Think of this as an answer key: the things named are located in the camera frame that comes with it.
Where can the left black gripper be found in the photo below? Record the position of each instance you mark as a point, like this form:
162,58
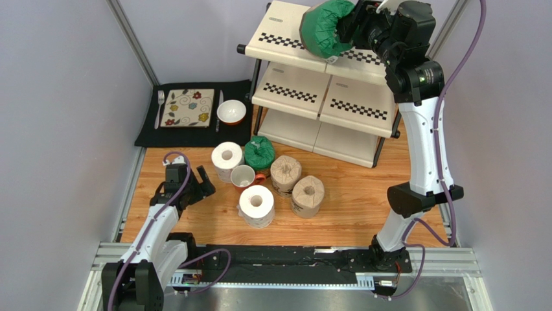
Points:
203,189

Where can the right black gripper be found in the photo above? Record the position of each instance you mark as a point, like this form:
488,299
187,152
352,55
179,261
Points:
350,22

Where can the green roll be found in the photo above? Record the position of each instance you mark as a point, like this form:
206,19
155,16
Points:
318,29
259,154

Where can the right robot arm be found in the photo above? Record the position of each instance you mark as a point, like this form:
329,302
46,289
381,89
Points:
416,90

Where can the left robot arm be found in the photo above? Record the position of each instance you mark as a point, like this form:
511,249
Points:
137,281

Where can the cream checkered three-tier shelf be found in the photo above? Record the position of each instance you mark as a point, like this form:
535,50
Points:
342,110

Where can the white paper roll back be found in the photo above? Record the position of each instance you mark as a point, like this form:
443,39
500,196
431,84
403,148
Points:
226,157

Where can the white paper roll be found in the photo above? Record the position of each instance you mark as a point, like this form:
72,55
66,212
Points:
226,157
256,206

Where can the white paper roll front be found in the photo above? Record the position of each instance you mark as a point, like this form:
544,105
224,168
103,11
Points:
256,206

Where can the black placemat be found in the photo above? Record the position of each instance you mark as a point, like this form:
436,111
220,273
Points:
149,137

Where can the white orange bowl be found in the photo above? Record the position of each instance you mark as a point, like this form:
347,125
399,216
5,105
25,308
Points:
232,112

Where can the brown wrapped roll back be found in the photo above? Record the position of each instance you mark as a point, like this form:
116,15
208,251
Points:
285,173

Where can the brown wrapped roll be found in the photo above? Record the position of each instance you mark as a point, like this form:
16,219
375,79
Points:
307,196
285,173

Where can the floral square plate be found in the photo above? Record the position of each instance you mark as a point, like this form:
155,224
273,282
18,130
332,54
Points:
187,108

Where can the silver knife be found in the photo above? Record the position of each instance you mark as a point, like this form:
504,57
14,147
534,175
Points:
220,102

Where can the brown wrapped roll front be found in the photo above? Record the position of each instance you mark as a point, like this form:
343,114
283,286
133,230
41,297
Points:
307,196

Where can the silver fork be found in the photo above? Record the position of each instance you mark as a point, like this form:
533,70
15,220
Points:
160,102

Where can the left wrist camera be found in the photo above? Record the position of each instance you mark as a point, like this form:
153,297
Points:
179,160

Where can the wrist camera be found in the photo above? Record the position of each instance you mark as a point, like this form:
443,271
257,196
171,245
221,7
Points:
390,5
179,160

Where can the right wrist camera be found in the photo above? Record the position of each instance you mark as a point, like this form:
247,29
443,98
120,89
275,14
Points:
390,5

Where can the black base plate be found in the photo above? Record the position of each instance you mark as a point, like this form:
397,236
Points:
289,264

